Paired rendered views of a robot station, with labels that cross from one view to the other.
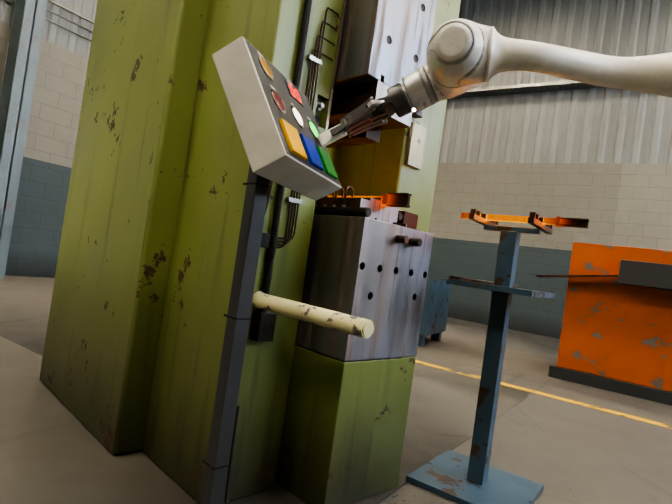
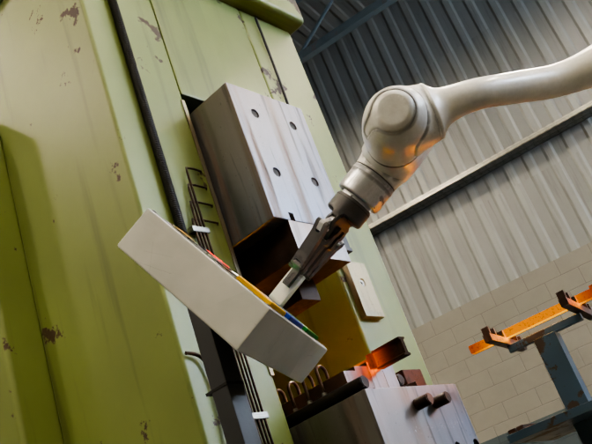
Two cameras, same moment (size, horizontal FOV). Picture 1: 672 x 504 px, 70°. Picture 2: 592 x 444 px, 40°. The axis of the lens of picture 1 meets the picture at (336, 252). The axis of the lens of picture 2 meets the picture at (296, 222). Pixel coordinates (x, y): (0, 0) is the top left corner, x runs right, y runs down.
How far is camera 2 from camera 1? 0.39 m
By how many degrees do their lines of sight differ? 25
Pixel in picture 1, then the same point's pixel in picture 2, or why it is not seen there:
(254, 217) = (244, 428)
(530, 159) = (484, 288)
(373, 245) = (394, 424)
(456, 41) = (397, 107)
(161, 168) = not seen: outside the picture
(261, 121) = (218, 286)
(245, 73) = (172, 244)
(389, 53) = (284, 186)
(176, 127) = (35, 406)
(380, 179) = (340, 354)
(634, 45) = not seen: hidden behind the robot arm
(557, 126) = (492, 229)
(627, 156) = not seen: outside the picture
